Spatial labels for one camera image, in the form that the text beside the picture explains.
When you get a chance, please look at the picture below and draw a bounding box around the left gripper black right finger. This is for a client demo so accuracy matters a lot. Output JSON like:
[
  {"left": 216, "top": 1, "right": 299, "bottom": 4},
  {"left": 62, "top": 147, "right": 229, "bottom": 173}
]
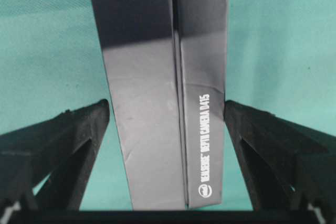
[{"left": 224, "top": 100, "right": 335, "bottom": 215}]

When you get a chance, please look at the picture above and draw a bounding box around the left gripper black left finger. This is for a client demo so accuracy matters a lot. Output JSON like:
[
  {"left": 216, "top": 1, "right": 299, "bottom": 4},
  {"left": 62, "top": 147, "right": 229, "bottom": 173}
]
[{"left": 1, "top": 99, "right": 110, "bottom": 210}]

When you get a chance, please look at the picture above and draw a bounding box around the black camera box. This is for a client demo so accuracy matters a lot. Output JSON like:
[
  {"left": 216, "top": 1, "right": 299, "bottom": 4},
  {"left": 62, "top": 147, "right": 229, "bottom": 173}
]
[{"left": 91, "top": 0, "right": 228, "bottom": 210}]

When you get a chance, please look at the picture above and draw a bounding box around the green table cloth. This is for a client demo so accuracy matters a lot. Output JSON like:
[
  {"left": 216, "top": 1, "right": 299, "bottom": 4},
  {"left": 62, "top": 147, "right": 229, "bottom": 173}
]
[{"left": 0, "top": 0, "right": 336, "bottom": 211}]

